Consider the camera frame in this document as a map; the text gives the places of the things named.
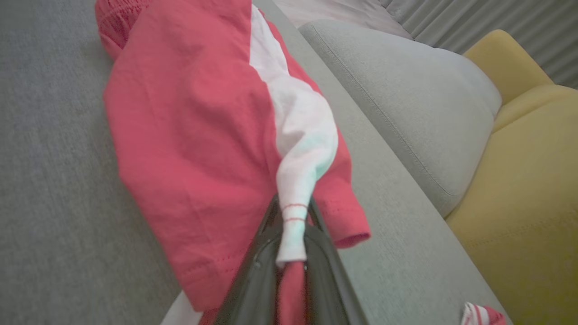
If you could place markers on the grey pleated curtain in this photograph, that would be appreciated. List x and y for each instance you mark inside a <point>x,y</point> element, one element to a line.
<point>496,20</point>

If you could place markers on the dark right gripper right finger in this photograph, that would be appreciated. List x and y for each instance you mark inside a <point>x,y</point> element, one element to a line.
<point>329,289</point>

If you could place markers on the yellow and grey sofa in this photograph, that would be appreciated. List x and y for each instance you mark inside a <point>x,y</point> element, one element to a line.
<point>54,180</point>

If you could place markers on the red basketball jersey white trim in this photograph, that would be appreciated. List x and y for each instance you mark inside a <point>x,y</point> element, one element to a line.
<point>479,316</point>

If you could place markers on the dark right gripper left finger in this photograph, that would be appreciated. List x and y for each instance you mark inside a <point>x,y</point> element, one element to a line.
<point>253,289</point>

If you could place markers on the red shorts white side panel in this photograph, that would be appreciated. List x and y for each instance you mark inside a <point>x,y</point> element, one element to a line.
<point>194,135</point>

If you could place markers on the grey sofa seat cushion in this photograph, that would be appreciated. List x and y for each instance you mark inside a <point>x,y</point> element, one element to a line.
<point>406,113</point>

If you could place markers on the yellow sofa backrest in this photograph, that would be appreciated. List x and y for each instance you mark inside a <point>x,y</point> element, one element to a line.
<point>524,216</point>

